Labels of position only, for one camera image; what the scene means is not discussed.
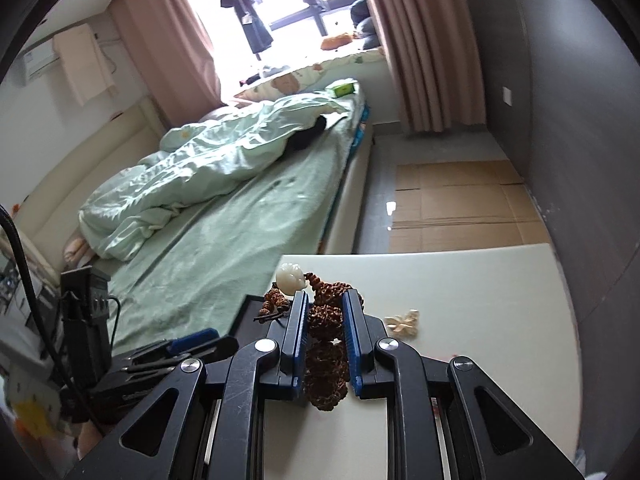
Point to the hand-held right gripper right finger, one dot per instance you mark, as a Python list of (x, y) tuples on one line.
[(352, 350)]

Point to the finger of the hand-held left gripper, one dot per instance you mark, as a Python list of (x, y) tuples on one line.
[(192, 340), (220, 349)]

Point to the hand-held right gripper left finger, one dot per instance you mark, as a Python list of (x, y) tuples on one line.
[(301, 340)]

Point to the black jewelry box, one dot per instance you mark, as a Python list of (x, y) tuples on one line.
[(252, 320)]

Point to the small white carved pendant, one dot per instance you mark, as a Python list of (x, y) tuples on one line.
[(402, 322)]

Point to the cluttered bedside table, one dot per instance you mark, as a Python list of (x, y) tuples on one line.
[(20, 310)]

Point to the bed with green sheet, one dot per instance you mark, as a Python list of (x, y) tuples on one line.
[(250, 220)]

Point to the cream headboard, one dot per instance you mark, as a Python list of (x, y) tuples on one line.
[(75, 170)]

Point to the pale green duvet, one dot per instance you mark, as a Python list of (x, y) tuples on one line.
[(200, 170)]

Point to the black garment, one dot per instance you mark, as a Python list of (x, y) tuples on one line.
[(305, 137)]

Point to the green tissue box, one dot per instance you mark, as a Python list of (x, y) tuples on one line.
[(341, 89)]

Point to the printed window seat cushion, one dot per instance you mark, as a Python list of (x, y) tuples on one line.
[(300, 77)]

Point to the cream hanging towel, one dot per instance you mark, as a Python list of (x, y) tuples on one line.
[(85, 60)]

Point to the white air conditioner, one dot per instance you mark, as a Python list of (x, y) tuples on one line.
[(40, 60)]

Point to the orange plush toy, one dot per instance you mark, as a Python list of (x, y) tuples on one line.
[(337, 41)]

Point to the pink curtain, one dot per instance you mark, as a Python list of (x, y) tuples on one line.
[(165, 35), (425, 50)]

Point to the grey wardrobe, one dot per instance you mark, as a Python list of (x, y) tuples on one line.
[(575, 135)]

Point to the dark blue cushion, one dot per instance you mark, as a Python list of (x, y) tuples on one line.
[(365, 20)]

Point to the dark hanging garment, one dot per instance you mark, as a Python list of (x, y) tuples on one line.
[(245, 5)]

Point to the white wall switch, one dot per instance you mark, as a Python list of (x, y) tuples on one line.
[(507, 96)]

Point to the black window frame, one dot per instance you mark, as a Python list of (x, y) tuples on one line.
[(320, 22)]

